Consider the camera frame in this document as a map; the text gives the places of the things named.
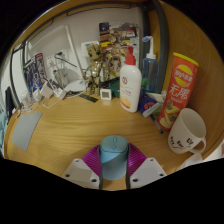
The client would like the grey mouse pad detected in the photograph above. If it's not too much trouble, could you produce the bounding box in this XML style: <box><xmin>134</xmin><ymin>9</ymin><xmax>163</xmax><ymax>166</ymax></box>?
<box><xmin>11</xmin><ymin>111</ymin><xmax>44</xmax><ymax>152</ymax></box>

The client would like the white desk lamp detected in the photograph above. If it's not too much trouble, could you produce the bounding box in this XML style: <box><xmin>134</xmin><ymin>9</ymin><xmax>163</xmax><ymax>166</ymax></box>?
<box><xmin>24</xmin><ymin>23</ymin><xmax>88</xmax><ymax>94</ymax></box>

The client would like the small white square clock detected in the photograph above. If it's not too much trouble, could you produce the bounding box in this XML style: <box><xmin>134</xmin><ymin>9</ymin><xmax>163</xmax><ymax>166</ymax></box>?
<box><xmin>99</xmin><ymin>87</ymin><xmax>113</xmax><ymax>101</ymax></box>

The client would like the grey metal frame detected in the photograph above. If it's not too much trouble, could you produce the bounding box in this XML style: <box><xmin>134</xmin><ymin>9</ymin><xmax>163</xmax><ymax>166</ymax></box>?
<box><xmin>9</xmin><ymin>0</ymin><xmax>171</xmax><ymax>111</ymax></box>

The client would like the red chips can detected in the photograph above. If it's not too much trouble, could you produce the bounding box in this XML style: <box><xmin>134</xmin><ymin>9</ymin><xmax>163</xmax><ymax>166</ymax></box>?
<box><xmin>157</xmin><ymin>52</ymin><xmax>200</xmax><ymax>131</ymax></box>

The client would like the white wall socket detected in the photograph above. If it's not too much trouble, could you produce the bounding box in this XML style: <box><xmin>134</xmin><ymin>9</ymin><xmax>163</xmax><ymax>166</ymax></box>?
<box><xmin>54</xmin><ymin>49</ymin><xmax>69</xmax><ymax>63</ymax></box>
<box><xmin>46</xmin><ymin>54</ymin><xmax>56</xmax><ymax>69</ymax></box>

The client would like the small blue box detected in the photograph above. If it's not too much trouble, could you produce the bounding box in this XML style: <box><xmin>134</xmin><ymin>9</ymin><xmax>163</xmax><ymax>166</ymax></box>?
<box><xmin>137</xmin><ymin>93</ymin><xmax>164</xmax><ymax>118</ymax></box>

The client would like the white charger block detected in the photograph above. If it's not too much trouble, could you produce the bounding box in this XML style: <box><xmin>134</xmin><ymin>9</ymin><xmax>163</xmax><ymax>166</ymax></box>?
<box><xmin>39</xmin><ymin>81</ymin><xmax>54</xmax><ymax>99</ymax></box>

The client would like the printed figurine packaging box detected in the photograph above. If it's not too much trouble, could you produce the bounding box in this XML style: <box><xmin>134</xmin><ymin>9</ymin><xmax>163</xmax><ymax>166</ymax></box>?
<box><xmin>98</xmin><ymin>21</ymin><xmax>140</xmax><ymax>81</ymax></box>

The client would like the clear blue spray bottle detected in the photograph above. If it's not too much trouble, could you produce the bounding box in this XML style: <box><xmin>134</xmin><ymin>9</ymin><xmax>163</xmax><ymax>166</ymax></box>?
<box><xmin>141</xmin><ymin>35</ymin><xmax>160</xmax><ymax>94</ymax></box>

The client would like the light blue computer mouse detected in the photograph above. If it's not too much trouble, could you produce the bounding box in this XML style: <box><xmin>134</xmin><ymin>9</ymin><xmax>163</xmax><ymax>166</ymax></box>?
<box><xmin>98</xmin><ymin>134</ymin><xmax>130</xmax><ymax>182</ymax></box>

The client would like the white red-capped lotion pump bottle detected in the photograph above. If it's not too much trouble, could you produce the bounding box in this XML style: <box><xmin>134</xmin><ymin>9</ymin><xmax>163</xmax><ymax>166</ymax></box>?
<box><xmin>119</xmin><ymin>45</ymin><xmax>143</xmax><ymax>114</ymax></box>

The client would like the white mug with drawn face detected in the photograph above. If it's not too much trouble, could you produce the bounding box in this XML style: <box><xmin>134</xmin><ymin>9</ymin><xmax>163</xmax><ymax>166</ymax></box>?
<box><xmin>167</xmin><ymin>107</ymin><xmax>208</xmax><ymax>155</ymax></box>

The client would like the brown tree creature figurine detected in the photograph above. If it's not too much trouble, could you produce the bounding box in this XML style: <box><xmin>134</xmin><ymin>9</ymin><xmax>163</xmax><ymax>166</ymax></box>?
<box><xmin>83</xmin><ymin>43</ymin><xmax>106</xmax><ymax>97</ymax></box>

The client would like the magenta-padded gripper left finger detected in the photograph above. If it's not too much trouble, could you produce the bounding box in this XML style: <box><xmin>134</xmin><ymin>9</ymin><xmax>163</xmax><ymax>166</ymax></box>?
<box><xmin>61</xmin><ymin>145</ymin><xmax>103</xmax><ymax>190</ymax></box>

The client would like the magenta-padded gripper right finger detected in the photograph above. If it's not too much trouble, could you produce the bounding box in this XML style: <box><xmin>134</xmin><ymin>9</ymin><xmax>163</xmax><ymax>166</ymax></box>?
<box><xmin>126</xmin><ymin>143</ymin><xmax>168</xmax><ymax>190</ymax></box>

